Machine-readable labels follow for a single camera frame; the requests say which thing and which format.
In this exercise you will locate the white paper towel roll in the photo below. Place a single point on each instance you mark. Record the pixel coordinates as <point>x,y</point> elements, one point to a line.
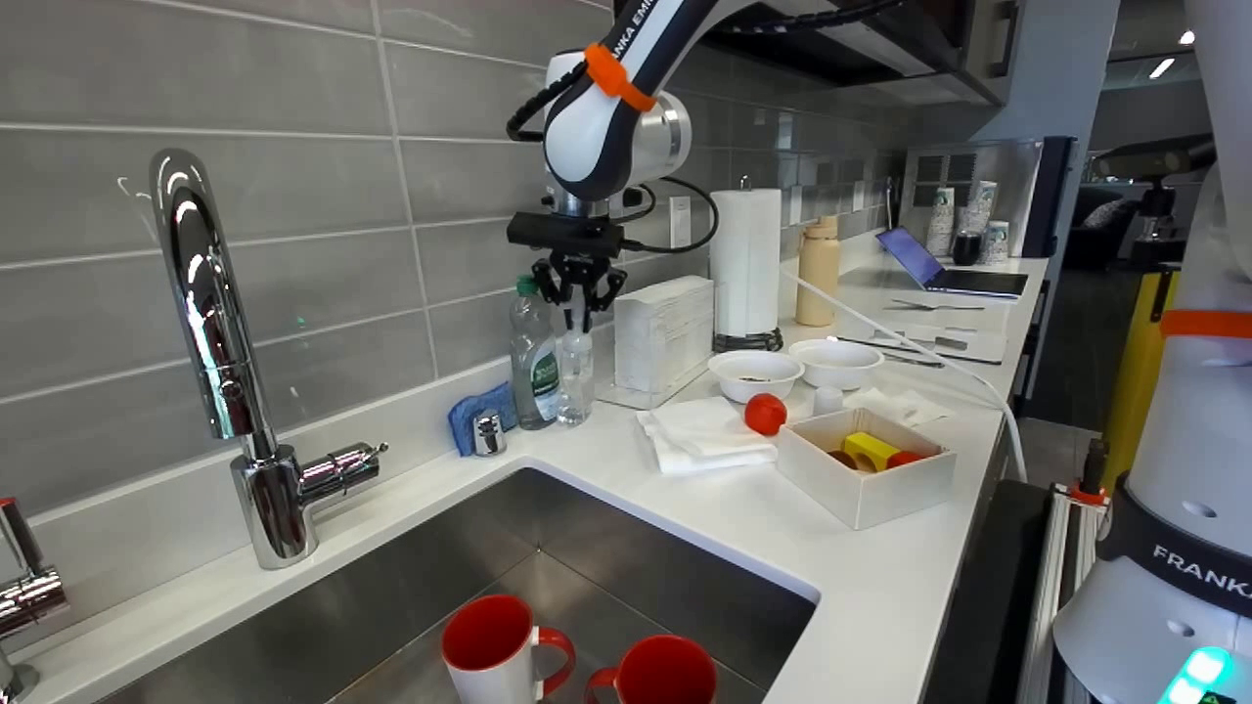
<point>745,259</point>

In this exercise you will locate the dark range hood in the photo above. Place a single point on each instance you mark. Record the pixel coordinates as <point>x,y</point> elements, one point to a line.
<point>880,49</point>

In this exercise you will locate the small chrome tap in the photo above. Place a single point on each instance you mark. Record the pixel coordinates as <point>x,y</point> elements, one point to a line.
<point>24,596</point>

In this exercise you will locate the red ball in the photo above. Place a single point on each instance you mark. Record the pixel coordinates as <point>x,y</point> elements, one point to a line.
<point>765,415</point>

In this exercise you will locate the white tray with cutlery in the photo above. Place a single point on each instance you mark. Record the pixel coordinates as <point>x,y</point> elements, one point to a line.
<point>959,337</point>

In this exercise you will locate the tall chrome tap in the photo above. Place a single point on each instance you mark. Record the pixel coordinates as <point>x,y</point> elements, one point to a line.
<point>201,293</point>

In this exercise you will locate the stainless steel sink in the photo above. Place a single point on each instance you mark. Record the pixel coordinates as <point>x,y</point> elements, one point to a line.
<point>606,577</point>

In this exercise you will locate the black and orange clamp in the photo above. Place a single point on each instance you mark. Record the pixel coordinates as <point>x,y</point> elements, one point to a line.
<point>1093,469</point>

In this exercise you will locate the orange block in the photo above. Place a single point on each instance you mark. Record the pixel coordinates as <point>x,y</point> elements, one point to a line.
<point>905,458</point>

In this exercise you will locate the folded white cloth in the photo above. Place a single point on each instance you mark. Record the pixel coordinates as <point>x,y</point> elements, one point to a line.
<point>699,435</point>

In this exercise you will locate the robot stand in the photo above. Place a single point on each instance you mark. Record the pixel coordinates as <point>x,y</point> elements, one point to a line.
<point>1061,587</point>

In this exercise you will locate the green-capped dish soap bottle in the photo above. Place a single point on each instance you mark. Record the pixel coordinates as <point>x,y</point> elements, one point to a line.
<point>533,367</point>

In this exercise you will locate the white open box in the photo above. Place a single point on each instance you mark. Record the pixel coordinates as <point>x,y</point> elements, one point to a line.
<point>861,494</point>

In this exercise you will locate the red and white mug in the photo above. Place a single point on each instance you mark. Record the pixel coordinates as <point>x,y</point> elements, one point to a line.
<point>489,655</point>
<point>655,680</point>

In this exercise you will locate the black cup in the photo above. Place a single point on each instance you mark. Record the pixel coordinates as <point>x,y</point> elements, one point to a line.
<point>966,249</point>

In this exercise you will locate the clear napkin tray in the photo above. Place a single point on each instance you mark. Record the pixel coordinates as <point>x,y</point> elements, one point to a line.
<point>636,396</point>

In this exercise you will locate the yellow block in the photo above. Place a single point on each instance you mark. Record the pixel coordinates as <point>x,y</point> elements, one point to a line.
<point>869,450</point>

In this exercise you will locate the blue sponge cloth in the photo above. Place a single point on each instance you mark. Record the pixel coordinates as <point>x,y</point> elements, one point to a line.
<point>465,416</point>

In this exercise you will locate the white bowl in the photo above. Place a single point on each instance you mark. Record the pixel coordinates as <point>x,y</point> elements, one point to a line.
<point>753,376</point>
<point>836,364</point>

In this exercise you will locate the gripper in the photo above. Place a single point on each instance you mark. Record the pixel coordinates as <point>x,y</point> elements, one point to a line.
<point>580,266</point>

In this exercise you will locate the open laptop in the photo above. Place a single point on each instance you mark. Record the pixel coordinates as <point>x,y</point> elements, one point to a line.
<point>963,284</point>

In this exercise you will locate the chrome sink stopper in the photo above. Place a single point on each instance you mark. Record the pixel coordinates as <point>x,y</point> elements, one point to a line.
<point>489,435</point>

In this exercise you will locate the white wall socket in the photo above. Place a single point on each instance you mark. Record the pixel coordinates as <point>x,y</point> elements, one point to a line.
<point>681,222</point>

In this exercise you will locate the camera on mount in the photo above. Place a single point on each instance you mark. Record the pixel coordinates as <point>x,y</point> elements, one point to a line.
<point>1154,161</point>

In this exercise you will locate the stack of white paper napkins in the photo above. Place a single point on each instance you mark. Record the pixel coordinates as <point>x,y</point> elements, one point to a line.
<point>665,328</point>

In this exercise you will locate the colorless plastic bottle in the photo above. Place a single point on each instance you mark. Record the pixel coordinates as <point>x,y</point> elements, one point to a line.
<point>575,376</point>

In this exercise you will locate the printed paper cup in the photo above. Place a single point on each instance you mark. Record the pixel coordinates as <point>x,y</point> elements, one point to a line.
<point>997,244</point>

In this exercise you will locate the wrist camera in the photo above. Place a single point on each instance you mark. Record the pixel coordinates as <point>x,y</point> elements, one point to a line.
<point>562,233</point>

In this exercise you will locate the beige bottle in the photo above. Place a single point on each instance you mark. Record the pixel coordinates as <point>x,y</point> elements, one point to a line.
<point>818,279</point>

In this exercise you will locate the black paper towel holder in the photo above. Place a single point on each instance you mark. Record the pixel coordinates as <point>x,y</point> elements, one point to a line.
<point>748,342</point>

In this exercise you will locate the yellow post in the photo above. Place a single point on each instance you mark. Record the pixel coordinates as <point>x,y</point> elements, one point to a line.
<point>1140,381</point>

